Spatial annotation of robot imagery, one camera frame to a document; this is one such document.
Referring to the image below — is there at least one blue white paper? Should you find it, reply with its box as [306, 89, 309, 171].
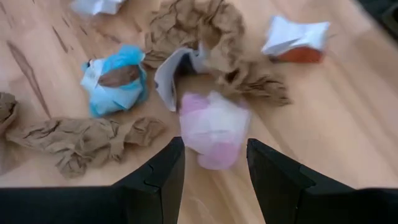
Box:
[80, 43, 149, 118]

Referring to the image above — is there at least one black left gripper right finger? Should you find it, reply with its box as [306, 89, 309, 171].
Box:
[246, 138, 398, 224]

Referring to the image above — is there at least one pink white paper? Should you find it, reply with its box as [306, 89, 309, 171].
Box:
[178, 90, 252, 171]

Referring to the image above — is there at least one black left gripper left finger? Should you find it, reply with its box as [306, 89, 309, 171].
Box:
[0, 136, 186, 224]

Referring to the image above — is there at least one brown paper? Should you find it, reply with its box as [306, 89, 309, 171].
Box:
[5, 116, 168, 180]
[214, 58, 293, 107]
[143, 0, 246, 74]

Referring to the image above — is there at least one white orange paper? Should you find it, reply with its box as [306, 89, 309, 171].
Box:
[261, 15, 331, 64]

